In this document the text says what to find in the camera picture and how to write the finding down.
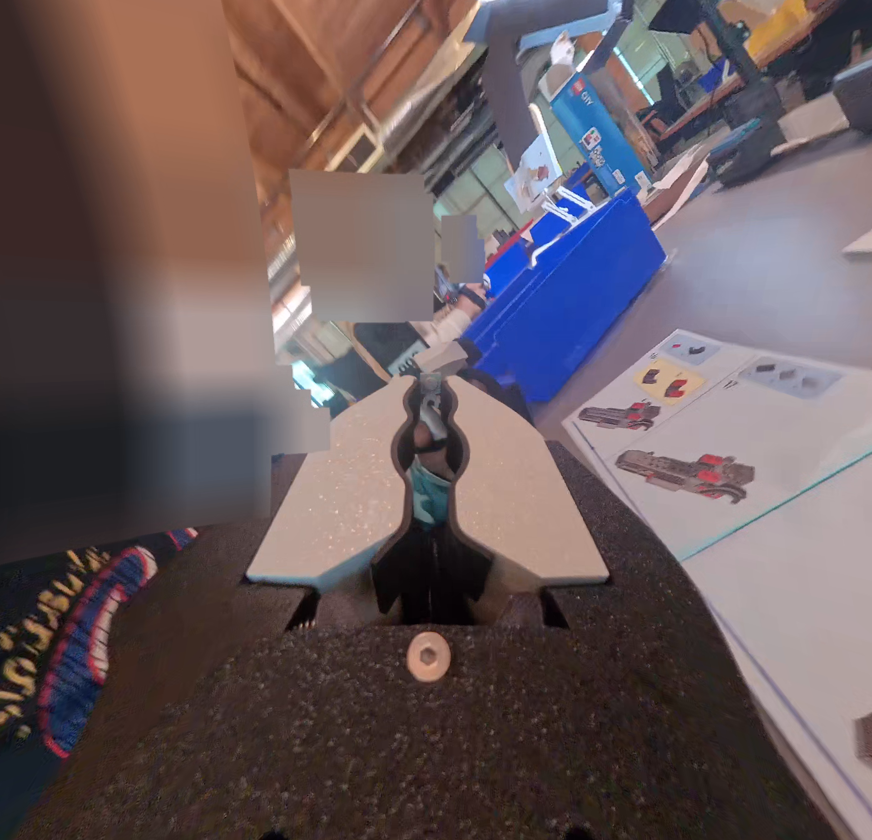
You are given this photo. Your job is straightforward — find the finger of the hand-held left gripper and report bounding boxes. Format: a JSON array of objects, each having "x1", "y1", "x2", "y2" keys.
[{"x1": 424, "y1": 341, "x2": 471, "y2": 378}]

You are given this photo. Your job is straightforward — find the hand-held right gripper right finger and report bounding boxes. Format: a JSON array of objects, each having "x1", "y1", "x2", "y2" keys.
[{"x1": 436, "y1": 375, "x2": 610, "y2": 626}]

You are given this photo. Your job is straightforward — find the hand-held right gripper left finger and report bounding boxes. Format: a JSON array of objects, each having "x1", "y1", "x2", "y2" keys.
[{"x1": 247, "y1": 375, "x2": 430, "y2": 627}]

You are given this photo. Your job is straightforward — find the blue plastic bin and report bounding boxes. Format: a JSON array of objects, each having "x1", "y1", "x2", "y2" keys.
[{"x1": 460, "y1": 193, "x2": 667, "y2": 404}]

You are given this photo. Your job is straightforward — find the person's left forearm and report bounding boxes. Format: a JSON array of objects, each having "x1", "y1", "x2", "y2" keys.
[{"x1": 406, "y1": 460, "x2": 456, "y2": 532}]

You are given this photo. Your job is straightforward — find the person's left hand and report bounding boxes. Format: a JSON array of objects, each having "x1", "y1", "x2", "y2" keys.
[{"x1": 411, "y1": 423, "x2": 452, "y2": 474}]

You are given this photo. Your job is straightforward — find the open instruction booklet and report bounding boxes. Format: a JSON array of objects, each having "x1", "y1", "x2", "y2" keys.
[{"x1": 562, "y1": 329, "x2": 872, "y2": 840}]

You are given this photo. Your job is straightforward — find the blue toy set box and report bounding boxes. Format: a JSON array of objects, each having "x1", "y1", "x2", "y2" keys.
[{"x1": 548, "y1": 70, "x2": 649, "y2": 195}]

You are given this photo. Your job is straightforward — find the black tripod stand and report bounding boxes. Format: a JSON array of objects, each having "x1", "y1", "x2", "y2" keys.
[{"x1": 647, "y1": 0, "x2": 788, "y2": 187}]

